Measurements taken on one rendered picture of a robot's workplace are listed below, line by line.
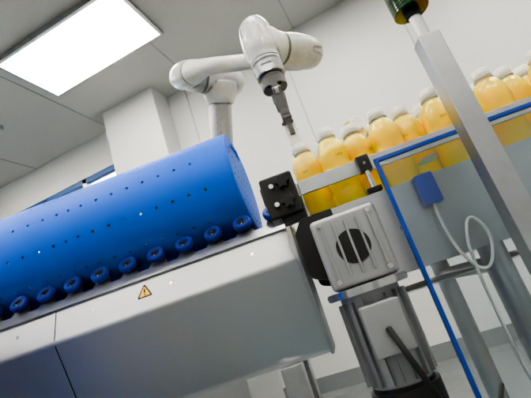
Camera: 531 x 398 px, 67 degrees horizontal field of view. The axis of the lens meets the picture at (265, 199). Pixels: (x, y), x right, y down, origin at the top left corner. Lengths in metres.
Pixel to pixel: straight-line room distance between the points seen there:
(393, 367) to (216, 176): 0.56
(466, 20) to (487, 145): 3.57
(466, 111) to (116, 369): 0.90
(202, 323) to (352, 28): 3.71
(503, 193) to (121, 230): 0.80
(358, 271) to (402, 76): 3.44
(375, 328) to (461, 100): 0.39
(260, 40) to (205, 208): 0.53
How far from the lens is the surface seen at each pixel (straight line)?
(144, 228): 1.01
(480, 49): 4.13
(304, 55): 1.33
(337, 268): 0.66
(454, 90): 0.75
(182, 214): 0.98
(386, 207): 0.82
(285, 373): 0.95
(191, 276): 0.95
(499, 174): 0.71
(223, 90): 1.77
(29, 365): 1.15
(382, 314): 0.63
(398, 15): 0.83
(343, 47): 4.24
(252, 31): 1.26
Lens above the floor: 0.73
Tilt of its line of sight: 16 degrees up
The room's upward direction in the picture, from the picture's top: 19 degrees counter-clockwise
